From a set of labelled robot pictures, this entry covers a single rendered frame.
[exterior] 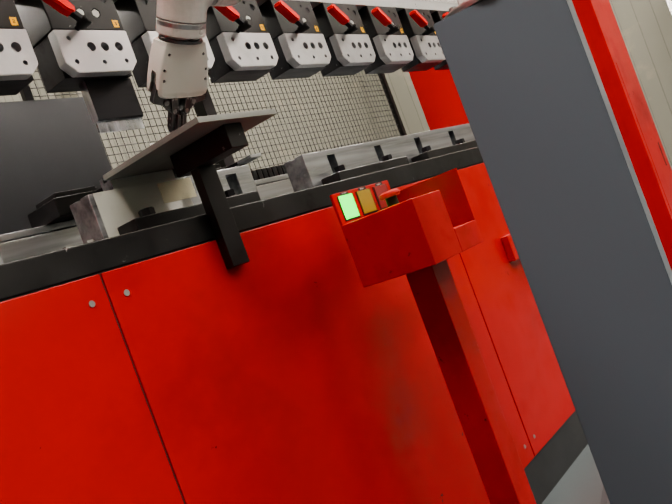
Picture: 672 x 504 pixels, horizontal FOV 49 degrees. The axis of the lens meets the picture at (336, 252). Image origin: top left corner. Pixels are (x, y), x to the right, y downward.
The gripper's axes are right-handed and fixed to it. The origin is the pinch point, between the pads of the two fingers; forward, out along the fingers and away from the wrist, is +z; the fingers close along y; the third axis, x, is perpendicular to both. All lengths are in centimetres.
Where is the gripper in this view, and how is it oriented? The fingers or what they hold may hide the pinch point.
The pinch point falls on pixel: (177, 123)
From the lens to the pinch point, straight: 140.2
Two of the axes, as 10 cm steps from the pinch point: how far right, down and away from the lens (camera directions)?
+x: 6.6, 4.1, -6.3
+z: -1.4, 8.9, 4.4
